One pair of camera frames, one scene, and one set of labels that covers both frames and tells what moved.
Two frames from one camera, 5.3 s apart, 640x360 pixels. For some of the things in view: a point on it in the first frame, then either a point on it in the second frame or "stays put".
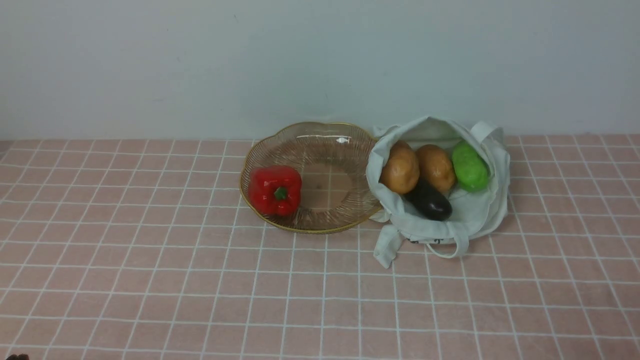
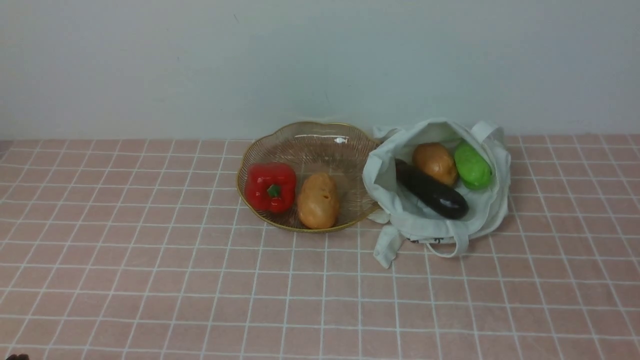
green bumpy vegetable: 471,168 stays put
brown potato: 401,171 to 317,202
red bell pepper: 275,190 stays put
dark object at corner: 19,357 stays put
